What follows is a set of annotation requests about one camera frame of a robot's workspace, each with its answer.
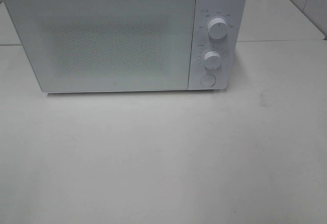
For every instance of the white microwave door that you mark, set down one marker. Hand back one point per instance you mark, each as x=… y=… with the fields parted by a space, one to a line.
x=106 y=45

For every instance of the white timer knob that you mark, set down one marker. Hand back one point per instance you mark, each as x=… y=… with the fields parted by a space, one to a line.
x=212 y=60

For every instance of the upper white power knob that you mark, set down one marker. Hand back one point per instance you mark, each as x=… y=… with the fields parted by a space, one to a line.
x=217 y=28

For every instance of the white microwave oven body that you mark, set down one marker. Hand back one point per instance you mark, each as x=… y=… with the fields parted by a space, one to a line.
x=204 y=11

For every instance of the round white door button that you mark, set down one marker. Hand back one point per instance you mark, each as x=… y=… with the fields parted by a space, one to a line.
x=208 y=80

